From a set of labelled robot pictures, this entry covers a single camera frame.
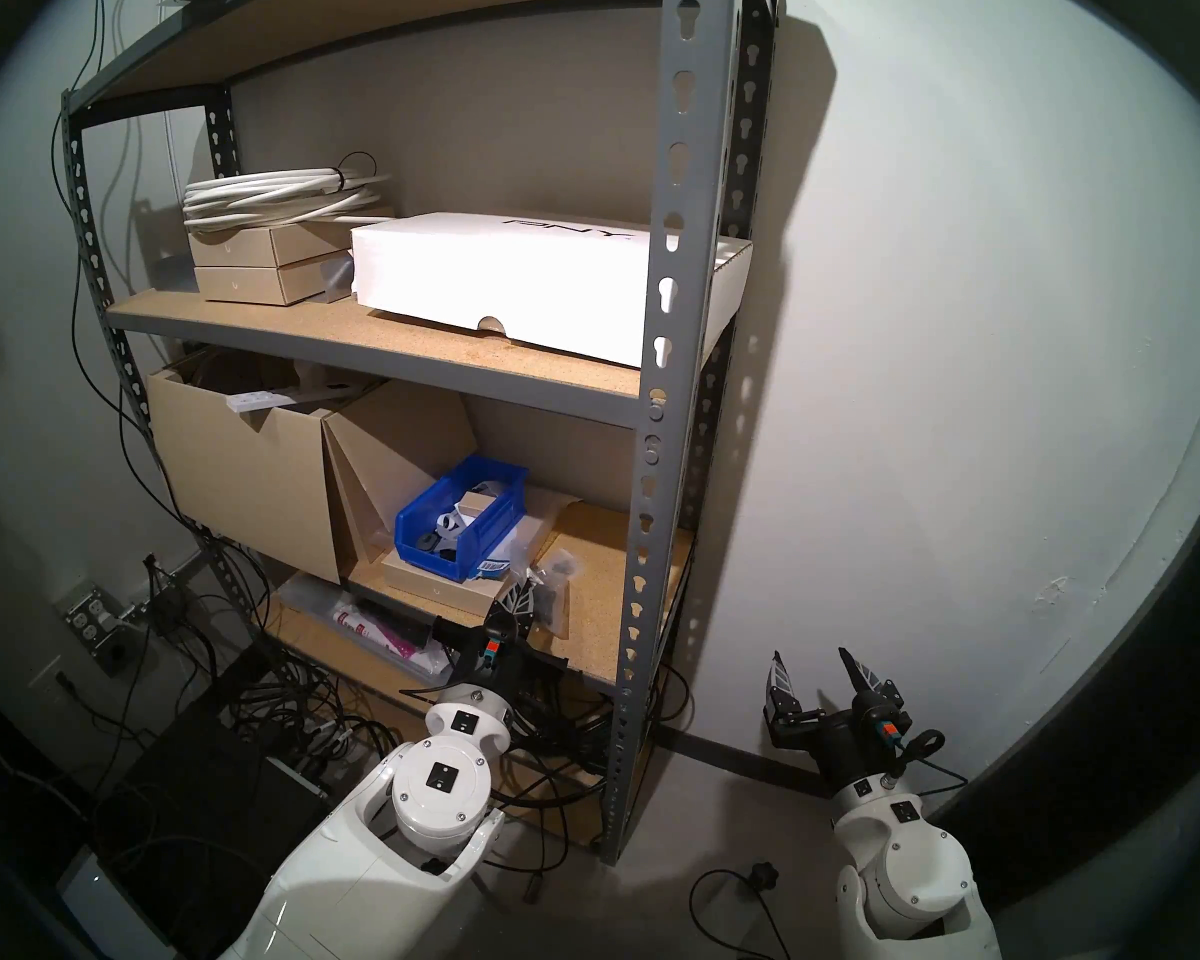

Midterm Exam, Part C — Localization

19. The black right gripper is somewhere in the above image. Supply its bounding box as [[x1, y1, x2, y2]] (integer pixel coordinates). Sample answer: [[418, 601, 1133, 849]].
[[763, 646, 909, 794]]

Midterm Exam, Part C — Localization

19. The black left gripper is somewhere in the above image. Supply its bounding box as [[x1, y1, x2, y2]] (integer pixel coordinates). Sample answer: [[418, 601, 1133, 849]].
[[430, 580, 571, 714]]

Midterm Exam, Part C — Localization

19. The black equipment case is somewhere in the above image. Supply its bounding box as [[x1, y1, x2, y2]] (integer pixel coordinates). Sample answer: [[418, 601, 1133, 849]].
[[95, 703, 333, 874]]

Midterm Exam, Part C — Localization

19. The grey steel rack shelf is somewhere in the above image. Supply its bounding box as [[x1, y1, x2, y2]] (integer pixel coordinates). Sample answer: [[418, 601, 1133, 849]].
[[60, 0, 786, 866]]

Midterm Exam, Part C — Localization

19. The blue plastic bin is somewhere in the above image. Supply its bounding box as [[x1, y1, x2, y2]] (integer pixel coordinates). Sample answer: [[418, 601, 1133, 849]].
[[394, 455, 529, 581]]

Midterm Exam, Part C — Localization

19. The flat tan cardboard box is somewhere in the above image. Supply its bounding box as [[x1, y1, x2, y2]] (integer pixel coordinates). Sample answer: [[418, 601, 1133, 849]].
[[380, 548, 521, 624]]

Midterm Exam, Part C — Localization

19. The pink and white package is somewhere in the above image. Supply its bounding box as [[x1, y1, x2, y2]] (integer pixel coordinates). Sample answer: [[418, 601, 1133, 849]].
[[332, 606, 451, 669]]

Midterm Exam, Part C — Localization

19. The leaning cardboard flap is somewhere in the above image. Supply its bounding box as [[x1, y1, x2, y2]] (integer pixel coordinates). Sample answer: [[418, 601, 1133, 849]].
[[322, 380, 479, 594]]

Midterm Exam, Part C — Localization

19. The clear plastic container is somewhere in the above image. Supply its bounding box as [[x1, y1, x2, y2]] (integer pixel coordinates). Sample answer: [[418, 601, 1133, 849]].
[[278, 573, 361, 629]]

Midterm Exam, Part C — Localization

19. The large open cardboard box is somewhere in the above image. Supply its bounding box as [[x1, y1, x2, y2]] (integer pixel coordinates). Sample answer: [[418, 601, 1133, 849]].
[[146, 346, 391, 585]]

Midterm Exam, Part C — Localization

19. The large white PNY box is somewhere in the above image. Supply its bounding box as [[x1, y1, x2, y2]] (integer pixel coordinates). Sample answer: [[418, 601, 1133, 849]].
[[350, 212, 754, 369]]

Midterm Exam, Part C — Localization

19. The small tan cardboard box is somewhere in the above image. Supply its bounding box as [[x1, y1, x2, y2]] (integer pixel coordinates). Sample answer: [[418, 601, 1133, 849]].
[[188, 220, 356, 269], [195, 251, 353, 307]]

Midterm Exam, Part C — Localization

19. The white device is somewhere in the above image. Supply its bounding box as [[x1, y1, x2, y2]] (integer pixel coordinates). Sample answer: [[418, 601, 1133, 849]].
[[55, 846, 176, 960]]

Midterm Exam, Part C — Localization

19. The black coiled cable bundle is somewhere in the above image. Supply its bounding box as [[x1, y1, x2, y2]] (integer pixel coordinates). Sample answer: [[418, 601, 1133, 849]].
[[480, 668, 696, 904]]

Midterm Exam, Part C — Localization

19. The black plug with cable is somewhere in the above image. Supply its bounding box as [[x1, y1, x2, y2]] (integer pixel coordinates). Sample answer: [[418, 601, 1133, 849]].
[[688, 861, 791, 960]]

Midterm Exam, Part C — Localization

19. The black cable tangle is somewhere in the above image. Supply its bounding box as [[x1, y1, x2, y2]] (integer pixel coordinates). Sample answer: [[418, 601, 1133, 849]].
[[140, 533, 411, 769]]

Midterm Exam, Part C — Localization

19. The grey wall outlet box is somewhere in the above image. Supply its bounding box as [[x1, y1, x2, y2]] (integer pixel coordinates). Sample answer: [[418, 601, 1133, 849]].
[[55, 581, 146, 681]]

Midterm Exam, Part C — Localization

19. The coiled white cable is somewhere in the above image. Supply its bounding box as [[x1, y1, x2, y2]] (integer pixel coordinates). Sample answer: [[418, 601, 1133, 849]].
[[182, 152, 396, 233]]

